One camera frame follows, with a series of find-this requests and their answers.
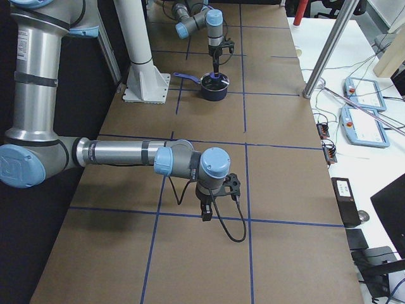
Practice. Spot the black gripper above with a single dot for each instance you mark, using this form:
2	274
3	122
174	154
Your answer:
216	54
204	198

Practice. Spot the glass pot lid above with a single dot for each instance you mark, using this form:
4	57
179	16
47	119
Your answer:
215	84

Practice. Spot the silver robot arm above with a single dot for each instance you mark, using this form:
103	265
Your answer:
192	16
34	152

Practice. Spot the dark blue saucepan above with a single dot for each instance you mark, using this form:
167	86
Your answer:
206	94

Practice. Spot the white support pole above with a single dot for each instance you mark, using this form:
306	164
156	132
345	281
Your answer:
133	26

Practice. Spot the red cylinder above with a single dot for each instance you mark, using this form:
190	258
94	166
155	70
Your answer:
301	8

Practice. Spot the far orange black connector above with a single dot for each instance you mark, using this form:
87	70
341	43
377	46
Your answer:
323	128

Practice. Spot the orange black connector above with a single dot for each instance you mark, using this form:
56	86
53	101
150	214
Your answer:
329	151
323	128

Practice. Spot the black box with label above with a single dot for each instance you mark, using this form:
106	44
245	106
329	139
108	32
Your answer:
345	202

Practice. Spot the near orange black connector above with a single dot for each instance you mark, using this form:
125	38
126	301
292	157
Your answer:
329	151

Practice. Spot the far blue teach pendant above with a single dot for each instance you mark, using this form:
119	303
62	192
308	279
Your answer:
365	92

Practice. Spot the blue teach pendant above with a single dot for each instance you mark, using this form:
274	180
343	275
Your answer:
365	92
362	129

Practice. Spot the near blue teach pendant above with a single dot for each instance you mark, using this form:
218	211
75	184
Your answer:
362	129

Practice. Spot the black monitor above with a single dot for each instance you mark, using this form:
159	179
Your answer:
389	206

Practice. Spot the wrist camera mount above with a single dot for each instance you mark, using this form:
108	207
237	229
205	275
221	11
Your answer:
228	44
232	185

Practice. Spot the white pole base bracket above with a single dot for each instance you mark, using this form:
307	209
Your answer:
146	84

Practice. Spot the aluminium frame post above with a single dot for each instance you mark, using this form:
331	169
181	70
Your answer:
347	10

